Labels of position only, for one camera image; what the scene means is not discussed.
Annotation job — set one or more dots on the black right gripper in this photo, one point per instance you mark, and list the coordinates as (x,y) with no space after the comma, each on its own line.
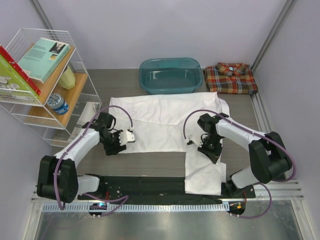
(213,155)

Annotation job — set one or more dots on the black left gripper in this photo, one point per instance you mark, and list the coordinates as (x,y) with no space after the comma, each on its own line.
(117,148)

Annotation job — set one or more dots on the white long sleeve shirt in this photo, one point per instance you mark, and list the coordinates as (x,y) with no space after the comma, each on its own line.
(160,123)

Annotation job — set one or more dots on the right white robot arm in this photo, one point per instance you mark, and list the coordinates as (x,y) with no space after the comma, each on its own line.
(268,157)

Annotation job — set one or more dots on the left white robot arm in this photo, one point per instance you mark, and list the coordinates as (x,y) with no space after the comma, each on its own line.
(57,177)

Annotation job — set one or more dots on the bagged manual booklet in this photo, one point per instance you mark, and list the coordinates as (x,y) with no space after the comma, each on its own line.
(82,113)

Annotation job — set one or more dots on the folded plaid flannel shirt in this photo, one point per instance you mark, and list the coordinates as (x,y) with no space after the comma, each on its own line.
(230,78)

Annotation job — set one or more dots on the blue white round jar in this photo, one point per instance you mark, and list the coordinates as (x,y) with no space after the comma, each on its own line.
(58,104)

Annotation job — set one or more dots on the teal plastic basin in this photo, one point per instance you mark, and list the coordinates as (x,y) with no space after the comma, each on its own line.
(167,76)

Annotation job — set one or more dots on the teal paperback book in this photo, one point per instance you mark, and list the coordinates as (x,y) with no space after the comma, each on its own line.
(42,58)

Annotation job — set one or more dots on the green book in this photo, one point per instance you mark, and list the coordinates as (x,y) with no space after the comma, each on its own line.
(13,89)

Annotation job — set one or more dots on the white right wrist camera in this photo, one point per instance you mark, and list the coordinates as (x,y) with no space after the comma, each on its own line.
(193,139)

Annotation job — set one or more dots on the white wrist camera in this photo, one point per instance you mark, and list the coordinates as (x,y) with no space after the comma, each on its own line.
(193,139)
(126,136)

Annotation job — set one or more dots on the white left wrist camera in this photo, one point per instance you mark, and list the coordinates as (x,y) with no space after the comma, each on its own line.
(126,136)

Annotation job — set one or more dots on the white wire shelf rack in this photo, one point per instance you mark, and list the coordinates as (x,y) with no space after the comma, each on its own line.
(39,118)

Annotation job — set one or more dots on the slotted grey cable duct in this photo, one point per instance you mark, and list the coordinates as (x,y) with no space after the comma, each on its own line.
(96,207)

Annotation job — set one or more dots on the aluminium frame rail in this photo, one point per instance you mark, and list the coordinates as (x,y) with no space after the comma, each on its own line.
(289,189)

